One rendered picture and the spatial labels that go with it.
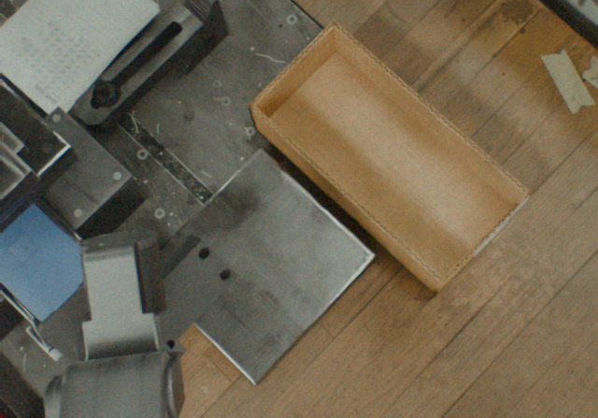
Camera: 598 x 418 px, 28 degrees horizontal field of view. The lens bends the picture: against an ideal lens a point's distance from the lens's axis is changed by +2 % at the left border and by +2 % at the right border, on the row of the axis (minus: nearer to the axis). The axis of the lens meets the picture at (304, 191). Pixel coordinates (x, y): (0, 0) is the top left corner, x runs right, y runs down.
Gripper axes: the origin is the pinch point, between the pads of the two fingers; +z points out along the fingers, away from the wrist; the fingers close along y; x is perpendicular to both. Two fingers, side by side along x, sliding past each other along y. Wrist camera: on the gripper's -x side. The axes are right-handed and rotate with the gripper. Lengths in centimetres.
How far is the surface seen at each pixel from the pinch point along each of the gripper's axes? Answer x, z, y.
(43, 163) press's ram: -6.5, -7.8, 14.1
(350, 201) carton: -24.0, -2.0, -9.2
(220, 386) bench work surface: -3.5, 3.4, -14.5
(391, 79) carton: -35.6, 0.5, -4.6
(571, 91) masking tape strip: -48, -1, -19
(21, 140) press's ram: -6.6, -6.5, 16.3
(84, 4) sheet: -21.5, 16.8, 18.8
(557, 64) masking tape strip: -50, 1, -16
